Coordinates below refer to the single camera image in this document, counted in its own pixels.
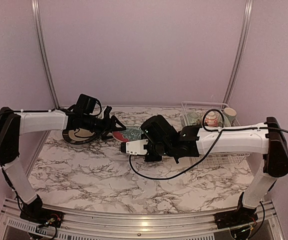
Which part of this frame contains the aluminium right corner post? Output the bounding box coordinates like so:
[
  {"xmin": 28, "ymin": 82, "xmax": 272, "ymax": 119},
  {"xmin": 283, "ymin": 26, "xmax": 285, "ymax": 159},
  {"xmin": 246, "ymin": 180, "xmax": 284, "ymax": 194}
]
[{"xmin": 223, "ymin": 0, "xmax": 254, "ymax": 104}]

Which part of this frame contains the aluminium front frame rail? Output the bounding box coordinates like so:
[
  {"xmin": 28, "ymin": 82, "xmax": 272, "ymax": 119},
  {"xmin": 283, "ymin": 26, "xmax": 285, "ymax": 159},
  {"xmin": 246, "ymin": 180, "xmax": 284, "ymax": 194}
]
[{"xmin": 0, "ymin": 198, "xmax": 285, "ymax": 240}]

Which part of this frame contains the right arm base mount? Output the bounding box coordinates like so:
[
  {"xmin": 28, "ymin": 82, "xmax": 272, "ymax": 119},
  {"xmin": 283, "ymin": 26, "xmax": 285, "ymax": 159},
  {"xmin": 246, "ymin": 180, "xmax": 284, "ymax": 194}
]
[{"xmin": 214, "ymin": 193, "xmax": 258, "ymax": 229}]

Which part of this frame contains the aluminium left corner post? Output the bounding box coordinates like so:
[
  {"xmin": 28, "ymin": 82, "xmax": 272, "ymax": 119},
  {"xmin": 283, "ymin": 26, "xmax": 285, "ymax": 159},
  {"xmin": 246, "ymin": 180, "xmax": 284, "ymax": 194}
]
[{"xmin": 31, "ymin": 0, "xmax": 60, "ymax": 108}]

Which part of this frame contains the white wire dish rack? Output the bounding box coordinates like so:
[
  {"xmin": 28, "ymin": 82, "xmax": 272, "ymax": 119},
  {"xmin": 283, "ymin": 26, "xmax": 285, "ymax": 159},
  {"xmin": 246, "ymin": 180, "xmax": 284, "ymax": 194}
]
[{"xmin": 181, "ymin": 100, "xmax": 252, "ymax": 173}]

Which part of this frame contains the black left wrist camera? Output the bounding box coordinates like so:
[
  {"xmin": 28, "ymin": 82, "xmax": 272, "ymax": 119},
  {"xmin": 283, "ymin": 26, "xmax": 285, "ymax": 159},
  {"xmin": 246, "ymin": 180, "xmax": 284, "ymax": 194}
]
[{"xmin": 74, "ymin": 93, "xmax": 97, "ymax": 115}]

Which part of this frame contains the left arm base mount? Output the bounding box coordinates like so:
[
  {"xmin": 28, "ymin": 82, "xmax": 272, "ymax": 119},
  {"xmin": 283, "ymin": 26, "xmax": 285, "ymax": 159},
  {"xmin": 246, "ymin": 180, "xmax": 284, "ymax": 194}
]
[{"xmin": 20, "ymin": 195, "xmax": 64, "ymax": 228}]

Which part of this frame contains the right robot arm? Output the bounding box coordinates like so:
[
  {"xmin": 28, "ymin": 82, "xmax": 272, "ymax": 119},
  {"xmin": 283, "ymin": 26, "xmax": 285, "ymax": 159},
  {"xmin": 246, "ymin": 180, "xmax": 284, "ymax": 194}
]
[{"xmin": 140, "ymin": 115, "xmax": 288, "ymax": 224}]

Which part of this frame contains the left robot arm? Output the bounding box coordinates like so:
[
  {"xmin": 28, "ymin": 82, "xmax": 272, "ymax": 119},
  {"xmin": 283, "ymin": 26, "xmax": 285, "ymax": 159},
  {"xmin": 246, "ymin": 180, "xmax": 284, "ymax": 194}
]
[{"xmin": 0, "ymin": 106, "xmax": 126, "ymax": 223}]

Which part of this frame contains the black rimmed cream plate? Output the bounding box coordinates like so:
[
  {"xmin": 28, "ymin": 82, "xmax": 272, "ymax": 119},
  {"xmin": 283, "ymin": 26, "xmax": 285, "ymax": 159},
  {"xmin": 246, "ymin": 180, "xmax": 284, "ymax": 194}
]
[{"xmin": 62, "ymin": 128, "xmax": 96, "ymax": 145}]

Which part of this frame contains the red green leaf plate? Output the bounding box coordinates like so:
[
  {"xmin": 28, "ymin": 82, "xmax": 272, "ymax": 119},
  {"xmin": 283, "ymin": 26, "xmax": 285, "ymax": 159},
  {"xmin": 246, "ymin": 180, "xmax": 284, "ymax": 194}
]
[{"xmin": 112, "ymin": 126, "xmax": 143, "ymax": 143}]

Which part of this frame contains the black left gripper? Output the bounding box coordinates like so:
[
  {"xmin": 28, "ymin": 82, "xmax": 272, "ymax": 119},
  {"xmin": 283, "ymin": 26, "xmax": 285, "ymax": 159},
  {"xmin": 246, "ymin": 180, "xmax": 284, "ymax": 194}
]
[{"xmin": 82, "ymin": 113, "xmax": 126, "ymax": 141}]

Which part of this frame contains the pale green flower bowl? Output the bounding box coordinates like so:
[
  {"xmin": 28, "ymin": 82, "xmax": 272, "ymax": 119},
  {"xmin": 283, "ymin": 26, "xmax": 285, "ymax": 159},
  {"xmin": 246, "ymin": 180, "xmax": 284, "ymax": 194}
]
[{"xmin": 183, "ymin": 112, "xmax": 202, "ymax": 127}]

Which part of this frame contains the aluminium corner post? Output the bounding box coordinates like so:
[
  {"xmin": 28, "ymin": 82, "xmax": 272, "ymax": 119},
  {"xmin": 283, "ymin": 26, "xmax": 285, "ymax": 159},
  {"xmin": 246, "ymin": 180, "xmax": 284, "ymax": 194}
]
[
  {"xmin": 31, "ymin": 0, "xmax": 60, "ymax": 108},
  {"xmin": 223, "ymin": 0, "xmax": 254, "ymax": 104}
]

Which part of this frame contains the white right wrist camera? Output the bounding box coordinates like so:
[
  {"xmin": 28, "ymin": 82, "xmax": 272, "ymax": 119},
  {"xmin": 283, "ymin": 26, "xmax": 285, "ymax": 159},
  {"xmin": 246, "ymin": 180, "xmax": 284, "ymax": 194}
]
[{"xmin": 120, "ymin": 139, "xmax": 148, "ymax": 156}]

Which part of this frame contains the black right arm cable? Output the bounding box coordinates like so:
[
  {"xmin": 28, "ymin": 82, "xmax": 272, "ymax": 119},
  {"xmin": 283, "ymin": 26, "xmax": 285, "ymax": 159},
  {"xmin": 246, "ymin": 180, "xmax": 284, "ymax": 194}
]
[{"xmin": 129, "ymin": 109, "xmax": 288, "ymax": 180}]

